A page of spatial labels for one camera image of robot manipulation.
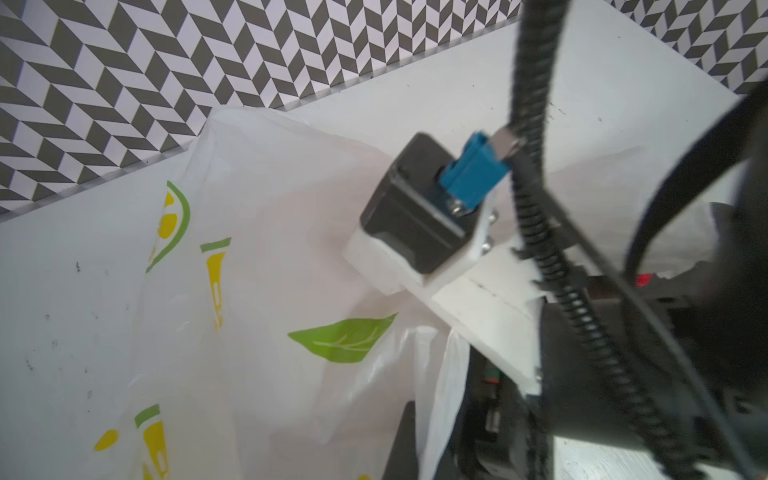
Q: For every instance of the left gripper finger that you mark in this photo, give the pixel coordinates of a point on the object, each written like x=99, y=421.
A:
x=402, y=463

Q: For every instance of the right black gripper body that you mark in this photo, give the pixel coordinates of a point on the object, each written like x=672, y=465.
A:
x=679, y=366

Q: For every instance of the white lemon print plastic bag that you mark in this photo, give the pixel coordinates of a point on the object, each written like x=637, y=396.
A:
x=274, y=340

